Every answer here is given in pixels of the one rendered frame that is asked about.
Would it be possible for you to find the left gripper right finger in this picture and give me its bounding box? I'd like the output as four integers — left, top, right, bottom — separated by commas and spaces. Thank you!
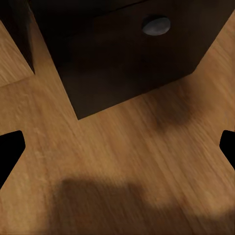
219, 130, 235, 169

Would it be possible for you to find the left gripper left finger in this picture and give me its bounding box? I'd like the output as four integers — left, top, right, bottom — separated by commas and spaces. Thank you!
0, 130, 25, 189

